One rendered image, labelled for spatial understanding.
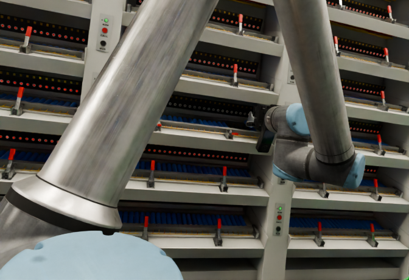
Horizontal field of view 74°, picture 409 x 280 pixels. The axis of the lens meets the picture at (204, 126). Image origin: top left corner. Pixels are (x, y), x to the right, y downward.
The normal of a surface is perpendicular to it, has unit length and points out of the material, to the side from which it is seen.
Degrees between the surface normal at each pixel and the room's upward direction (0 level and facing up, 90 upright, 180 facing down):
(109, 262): 7
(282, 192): 90
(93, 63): 90
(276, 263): 90
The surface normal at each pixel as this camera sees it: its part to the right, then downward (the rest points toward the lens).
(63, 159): -0.23, -0.39
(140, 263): 0.18, -0.98
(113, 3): 0.25, -0.02
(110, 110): 0.10, -0.27
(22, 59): 0.19, 0.34
